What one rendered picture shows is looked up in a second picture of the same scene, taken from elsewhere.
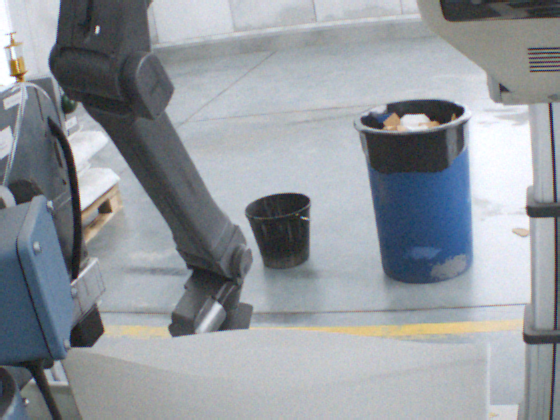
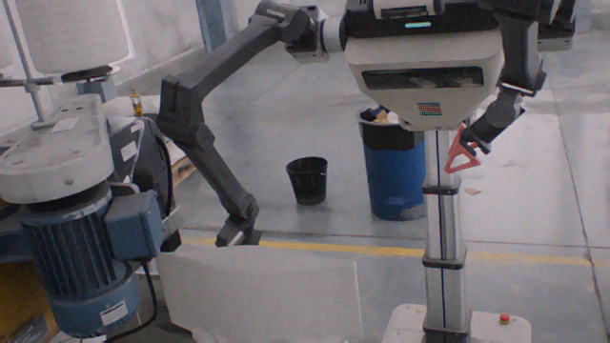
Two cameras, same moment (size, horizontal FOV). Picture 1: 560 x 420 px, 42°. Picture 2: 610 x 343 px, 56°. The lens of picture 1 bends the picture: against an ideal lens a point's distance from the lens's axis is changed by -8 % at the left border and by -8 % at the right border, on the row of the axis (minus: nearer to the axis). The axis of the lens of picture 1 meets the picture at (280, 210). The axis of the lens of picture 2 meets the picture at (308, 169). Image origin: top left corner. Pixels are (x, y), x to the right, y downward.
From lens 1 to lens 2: 0.50 m
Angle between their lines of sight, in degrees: 2
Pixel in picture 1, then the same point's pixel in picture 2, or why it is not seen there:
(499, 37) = (399, 97)
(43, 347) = (148, 252)
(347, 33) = not seen: hidden behind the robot
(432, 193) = (402, 164)
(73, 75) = (168, 131)
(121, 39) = (190, 118)
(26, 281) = (143, 226)
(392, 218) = (376, 177)
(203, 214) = (233, 189)
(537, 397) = (434, 300)
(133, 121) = (196, 151)
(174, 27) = not seen: hidden behind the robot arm
